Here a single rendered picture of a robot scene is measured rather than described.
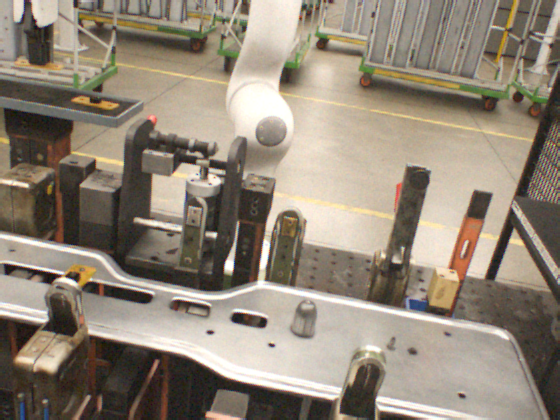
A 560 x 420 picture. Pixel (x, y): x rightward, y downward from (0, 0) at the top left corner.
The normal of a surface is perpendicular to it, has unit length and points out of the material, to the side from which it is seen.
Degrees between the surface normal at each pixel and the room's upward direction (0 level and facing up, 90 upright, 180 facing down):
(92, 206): 90
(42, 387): 90
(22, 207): 90
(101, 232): 90
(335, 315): 0
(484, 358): 0
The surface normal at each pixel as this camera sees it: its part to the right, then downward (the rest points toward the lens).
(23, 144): -0.13, 0.40
